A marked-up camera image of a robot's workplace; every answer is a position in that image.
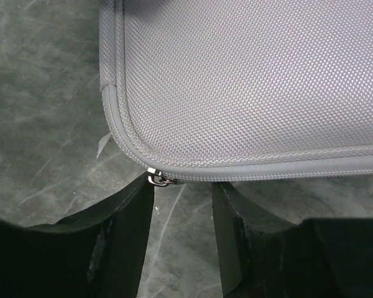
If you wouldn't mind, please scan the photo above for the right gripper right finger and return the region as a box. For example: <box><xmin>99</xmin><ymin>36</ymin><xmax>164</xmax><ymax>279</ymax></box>
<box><xmin>212</xmin><ymin>183</ymin><xmax>373</xmax><ymax>297</ymax></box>

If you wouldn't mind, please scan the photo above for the white medicine kit case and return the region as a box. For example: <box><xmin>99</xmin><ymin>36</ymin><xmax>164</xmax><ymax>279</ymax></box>
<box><xmin>99</xmin><ymin>1</ymin><xmax>373</xmax><ymax>185</ymax></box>

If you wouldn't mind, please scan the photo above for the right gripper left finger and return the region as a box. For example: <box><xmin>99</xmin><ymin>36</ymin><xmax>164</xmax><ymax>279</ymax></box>
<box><xmin>0</xmin><ymin>174</ymin><xmax>154</xmax><ymax>297</ymax></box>

